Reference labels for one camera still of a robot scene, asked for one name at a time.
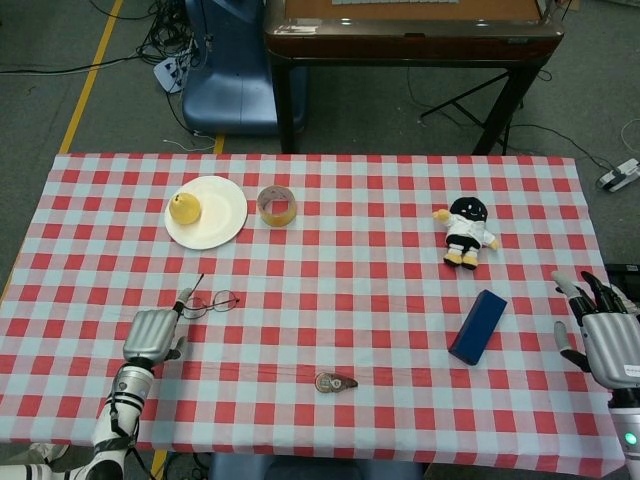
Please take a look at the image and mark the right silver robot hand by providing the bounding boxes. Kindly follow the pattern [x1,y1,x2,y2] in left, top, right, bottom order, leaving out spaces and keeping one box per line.
[549,269,640,390]

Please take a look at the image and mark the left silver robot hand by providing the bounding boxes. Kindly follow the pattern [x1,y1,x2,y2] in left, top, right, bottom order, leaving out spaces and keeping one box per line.
[122,287,194,364]

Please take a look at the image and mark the thin-framed eyeglasses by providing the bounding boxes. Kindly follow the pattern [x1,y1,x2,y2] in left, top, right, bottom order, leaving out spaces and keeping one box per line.
[179,272,242,320]

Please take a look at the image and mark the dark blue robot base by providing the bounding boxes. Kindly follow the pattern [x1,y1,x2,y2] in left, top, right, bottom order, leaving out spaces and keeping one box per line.
[207,452,427,480]

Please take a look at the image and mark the yellow pear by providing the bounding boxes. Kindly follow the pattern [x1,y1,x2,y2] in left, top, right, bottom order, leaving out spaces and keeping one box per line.
[168,192,203,226]

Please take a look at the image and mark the dark blue rectangular box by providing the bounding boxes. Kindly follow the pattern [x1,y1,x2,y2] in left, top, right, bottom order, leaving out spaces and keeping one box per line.
[448,289,509,368]

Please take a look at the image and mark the white paper plate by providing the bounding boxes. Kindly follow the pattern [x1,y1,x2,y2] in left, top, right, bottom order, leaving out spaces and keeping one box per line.
[164,175,249,250]

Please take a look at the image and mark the white power strip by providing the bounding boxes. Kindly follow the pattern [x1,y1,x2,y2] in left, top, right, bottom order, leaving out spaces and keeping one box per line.
[152,49,194,94]
[596,158,640,193]

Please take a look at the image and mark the clear packing tape roll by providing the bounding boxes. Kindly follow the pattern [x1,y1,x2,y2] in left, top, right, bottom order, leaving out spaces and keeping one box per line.
[256,184,298,228]

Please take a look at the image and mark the black white plush doll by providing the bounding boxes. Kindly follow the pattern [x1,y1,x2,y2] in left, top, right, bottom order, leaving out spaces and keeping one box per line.
[432,196,501,272]

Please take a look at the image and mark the brown correction tape dispenser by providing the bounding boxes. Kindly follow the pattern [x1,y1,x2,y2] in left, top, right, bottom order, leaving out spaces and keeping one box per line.
[314,372,359,392]

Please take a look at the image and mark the red white checkered tablecloth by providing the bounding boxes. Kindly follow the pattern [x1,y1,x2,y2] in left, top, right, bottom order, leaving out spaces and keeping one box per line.
[0,152,626,477]

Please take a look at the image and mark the blue plastic chair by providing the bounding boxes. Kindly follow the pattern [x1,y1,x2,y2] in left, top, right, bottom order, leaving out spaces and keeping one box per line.
[181,0,309,137]

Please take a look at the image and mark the black stand legs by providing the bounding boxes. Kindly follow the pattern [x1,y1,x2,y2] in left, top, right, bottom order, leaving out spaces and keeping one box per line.
[419,69,527,151]

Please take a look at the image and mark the dark wooden mahjong table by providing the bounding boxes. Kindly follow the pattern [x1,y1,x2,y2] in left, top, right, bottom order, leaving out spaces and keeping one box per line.
[263,0,566,156]

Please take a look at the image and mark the white thin cable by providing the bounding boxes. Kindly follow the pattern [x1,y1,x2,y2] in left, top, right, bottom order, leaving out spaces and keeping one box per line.
[163,128,217,152]

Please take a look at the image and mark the black floor cable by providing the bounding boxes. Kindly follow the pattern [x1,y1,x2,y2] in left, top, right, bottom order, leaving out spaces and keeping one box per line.
[0,49,157,76]

